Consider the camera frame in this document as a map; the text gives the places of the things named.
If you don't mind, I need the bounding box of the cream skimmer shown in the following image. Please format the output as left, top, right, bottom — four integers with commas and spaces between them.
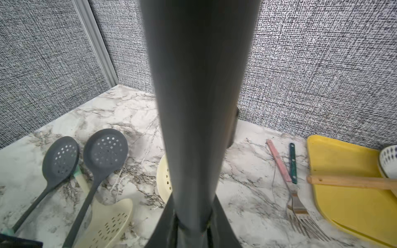
156, 155, 172, 203

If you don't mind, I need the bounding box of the pink handled fork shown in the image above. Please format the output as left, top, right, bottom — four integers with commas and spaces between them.
266, 139, 314, 238

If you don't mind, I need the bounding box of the dark grey utensil rack stand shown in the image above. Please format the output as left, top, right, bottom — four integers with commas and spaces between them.
140, 1, 261, 248

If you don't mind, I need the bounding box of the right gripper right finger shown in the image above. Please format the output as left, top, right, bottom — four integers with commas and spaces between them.
209, 195, 242, 248

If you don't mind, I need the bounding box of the black cup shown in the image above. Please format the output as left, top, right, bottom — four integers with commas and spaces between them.
227, 108, 239, 148

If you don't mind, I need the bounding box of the yellow tray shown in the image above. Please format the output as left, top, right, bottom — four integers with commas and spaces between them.
307, 135, 397, 248

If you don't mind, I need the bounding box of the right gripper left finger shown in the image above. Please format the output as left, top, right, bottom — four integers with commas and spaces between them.
144, 194, 178, 248

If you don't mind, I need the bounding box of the grey skimmer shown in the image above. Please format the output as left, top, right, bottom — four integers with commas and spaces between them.
63, 129, 128, 248
1, 136, 80, 236

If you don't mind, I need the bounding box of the green handled fork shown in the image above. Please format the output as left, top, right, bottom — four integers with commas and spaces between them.
289, 143, 330, 242

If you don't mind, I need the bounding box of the white patterned plate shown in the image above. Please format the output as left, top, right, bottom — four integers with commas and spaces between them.
378, 145, 397, 179

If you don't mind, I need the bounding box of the cream slotted spoon small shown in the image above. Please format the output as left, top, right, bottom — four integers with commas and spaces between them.
73, 165, 134, 248

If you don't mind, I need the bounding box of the white spatula wooden handle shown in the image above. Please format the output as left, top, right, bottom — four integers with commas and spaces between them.
307, 175, 397, 190

